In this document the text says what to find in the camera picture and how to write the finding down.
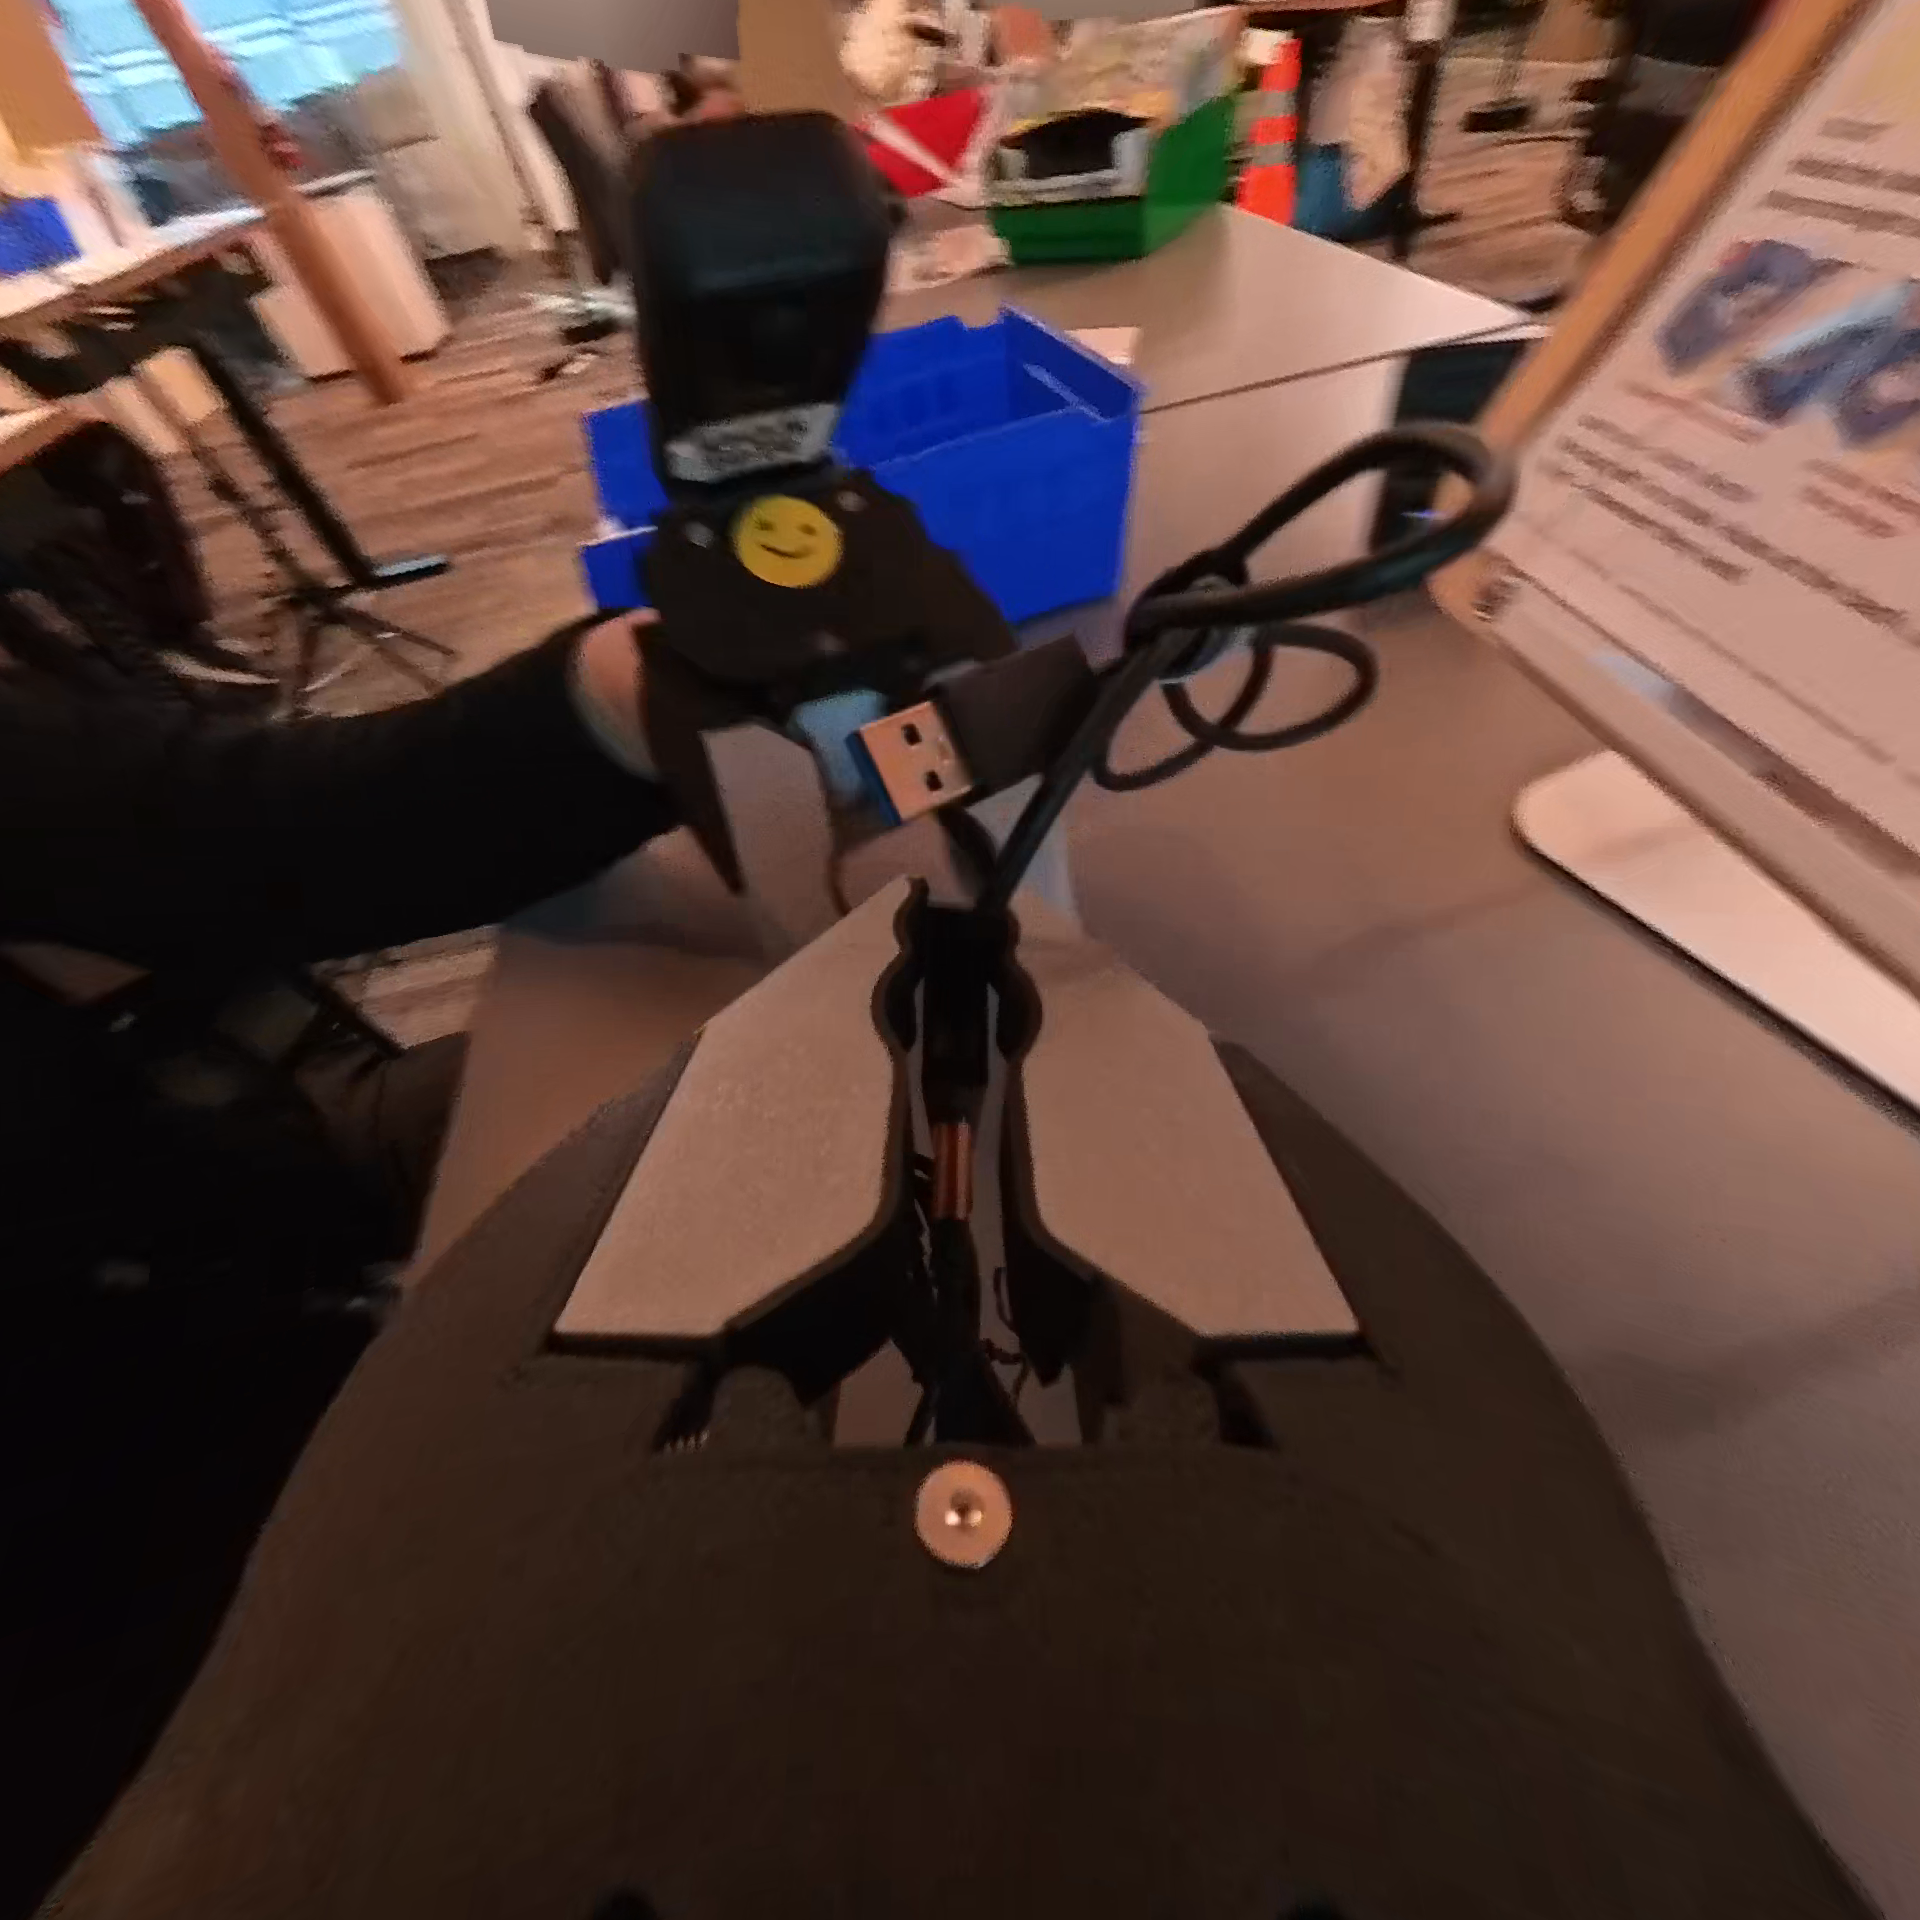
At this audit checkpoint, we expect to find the person's left forearm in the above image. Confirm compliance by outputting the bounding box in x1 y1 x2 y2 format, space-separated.
0 622 680 966

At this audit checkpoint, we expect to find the person's left hand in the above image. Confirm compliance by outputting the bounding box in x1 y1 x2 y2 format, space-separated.
569 605 672 785

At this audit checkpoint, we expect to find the thick black usb extension cable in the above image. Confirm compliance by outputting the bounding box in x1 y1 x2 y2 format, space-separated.
840 423 1520 1446

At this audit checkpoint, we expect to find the red and white bag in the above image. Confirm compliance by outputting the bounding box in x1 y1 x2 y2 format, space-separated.
852 82 1001 200

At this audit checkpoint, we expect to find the laminated instruction sheet on stand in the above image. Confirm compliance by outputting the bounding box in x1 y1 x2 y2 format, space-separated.
1423 0 1920 961

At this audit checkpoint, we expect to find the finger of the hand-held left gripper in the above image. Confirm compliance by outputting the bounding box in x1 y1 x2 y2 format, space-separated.
785 685 906 823

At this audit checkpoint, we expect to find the white clipboard stand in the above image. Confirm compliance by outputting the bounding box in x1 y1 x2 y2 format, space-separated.
1512 599 1920 1115

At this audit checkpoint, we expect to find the black legged background desk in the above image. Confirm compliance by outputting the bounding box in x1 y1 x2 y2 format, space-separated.
0 205 456 597

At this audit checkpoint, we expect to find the green plastic bin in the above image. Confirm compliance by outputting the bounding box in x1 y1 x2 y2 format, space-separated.
982 90 1247 267

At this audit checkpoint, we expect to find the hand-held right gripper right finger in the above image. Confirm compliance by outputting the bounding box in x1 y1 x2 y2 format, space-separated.
996 918 1363 1381

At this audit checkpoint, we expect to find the printed instruction sheet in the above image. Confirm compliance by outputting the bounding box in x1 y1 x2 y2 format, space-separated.
1476 0 1920 860

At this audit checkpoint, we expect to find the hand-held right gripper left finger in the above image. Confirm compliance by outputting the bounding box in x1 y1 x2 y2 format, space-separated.
548 875 919 1403

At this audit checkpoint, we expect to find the orange traffic cone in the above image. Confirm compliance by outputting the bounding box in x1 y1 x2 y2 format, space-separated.
1233 29 1308 221

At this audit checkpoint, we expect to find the white cabinet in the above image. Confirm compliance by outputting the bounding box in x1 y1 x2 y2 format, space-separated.
244 167 456 388

